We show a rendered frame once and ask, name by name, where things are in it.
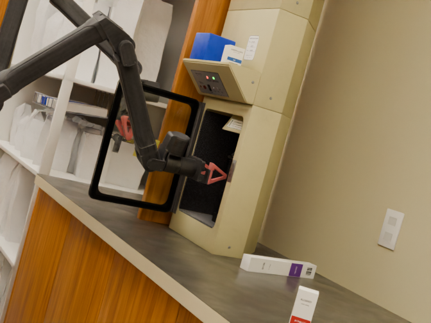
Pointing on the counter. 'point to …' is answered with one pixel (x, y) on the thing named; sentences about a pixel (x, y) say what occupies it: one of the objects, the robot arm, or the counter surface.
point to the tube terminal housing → (254, 128)
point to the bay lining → (228, 147)
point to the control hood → (228, 79)
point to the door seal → (109, 140)
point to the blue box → (209, 47)
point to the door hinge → (188, 155)
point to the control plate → (210, 82)
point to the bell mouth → (234, 124)
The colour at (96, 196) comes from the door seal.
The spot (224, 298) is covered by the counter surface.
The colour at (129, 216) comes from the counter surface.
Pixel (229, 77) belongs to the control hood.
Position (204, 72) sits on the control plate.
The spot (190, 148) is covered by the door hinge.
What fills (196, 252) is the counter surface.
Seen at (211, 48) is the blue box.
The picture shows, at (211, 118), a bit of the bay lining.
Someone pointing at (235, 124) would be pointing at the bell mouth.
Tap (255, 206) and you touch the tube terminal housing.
